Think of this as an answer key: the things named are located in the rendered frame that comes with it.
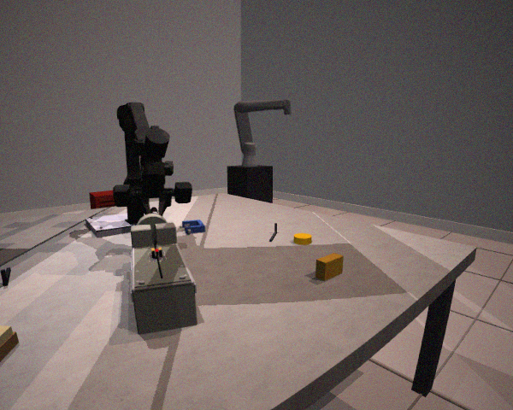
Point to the blue c-clamp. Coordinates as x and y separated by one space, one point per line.
193 226

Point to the short yellow cylinder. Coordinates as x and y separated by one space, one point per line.
302 239

